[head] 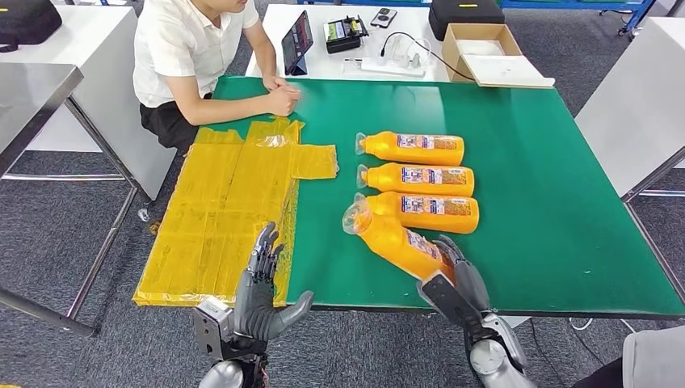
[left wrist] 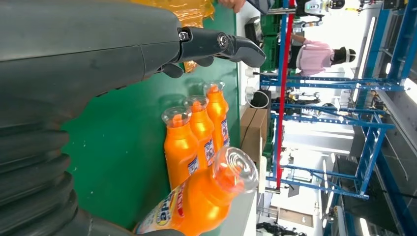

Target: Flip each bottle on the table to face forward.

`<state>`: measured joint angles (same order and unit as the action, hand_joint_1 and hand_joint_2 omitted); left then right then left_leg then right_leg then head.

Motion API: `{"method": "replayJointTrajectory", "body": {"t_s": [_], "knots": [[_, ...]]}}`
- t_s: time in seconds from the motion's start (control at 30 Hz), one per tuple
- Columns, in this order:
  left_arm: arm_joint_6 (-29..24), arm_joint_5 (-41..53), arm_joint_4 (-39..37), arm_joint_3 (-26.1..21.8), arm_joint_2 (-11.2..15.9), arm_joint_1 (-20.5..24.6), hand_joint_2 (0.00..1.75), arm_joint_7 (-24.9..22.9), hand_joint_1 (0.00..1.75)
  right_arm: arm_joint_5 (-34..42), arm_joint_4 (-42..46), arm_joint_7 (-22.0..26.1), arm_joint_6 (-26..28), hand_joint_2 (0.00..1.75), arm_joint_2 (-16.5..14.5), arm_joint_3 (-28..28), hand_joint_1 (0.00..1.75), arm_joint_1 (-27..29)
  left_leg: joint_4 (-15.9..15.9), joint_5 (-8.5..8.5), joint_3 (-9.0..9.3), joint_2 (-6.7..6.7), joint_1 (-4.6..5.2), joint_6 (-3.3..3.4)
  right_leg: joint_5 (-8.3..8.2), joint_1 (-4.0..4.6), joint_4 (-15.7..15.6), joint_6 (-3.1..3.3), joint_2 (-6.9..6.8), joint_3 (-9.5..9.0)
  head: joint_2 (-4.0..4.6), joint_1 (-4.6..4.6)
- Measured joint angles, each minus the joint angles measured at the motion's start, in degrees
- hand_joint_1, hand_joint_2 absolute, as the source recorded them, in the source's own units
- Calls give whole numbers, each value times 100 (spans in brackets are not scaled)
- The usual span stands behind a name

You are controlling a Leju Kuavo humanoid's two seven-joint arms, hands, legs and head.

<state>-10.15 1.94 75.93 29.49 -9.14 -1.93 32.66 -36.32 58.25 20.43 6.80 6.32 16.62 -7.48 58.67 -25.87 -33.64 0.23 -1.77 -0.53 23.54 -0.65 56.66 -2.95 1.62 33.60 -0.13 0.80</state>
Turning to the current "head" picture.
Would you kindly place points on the person's left hand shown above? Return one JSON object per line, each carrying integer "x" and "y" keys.
{"x": 275, "y": 83}

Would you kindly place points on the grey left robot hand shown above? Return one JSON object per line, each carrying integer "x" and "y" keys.
{"x": 257, "y": 305}

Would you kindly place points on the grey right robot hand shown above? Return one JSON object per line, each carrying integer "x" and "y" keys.
{"x": 471, "y": 289}

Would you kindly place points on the person's right hand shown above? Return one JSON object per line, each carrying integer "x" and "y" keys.
{"x": 284, "y": 102}

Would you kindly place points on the orange detergent bottle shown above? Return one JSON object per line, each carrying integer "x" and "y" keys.
{"x": 390, "y": 243}
{"x": 385, "y": 150}
{"x": 390, "y": 179}
{"x": 385, "y": 209}

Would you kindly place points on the person's left forearm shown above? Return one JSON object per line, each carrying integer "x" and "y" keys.
{"x": 265, "y": 53}

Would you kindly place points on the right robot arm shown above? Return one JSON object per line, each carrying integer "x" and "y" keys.
{"x": 492, "y": 364}

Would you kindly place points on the person's right forearm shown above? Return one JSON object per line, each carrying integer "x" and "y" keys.
{"x": 225, "y": 112}

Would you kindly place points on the black tablet on stand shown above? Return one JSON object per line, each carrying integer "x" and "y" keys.
{"x": 297, "y": 43}

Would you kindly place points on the white table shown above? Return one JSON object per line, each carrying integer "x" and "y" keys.
{"x": 267, "y": 32}
{"x": 631, "y": 107}
{"x": 80, "y": 43}

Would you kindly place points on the white power strip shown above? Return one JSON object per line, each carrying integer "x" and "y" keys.
{"x": 390, "y": 67}

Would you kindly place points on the black smartphone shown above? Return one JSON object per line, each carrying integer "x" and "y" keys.
{"x": 383, "y": 17}

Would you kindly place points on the clear plastic cap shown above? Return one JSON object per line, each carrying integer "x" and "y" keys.
{"x": 144, "y": 215}

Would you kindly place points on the open cardboard box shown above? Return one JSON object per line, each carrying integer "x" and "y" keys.
{"x": 455, "y": 53}

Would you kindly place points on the black hard case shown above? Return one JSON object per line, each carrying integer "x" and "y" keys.
{"x": 465, "y": 18}

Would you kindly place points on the steel table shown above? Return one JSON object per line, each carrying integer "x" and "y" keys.
{"x": 32, "y": 96}

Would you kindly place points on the black bag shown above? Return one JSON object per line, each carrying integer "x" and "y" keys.
{"x": 27, "y": 21}

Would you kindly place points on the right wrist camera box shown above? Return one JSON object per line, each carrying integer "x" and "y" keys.
{"x": 449, "y": 302}

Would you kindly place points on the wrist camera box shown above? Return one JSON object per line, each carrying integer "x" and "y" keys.
{"x": 214, "y": 329}
{"x": 449, "y": 302}

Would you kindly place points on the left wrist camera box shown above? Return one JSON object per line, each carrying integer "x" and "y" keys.
{"x": 214, "y": 329}

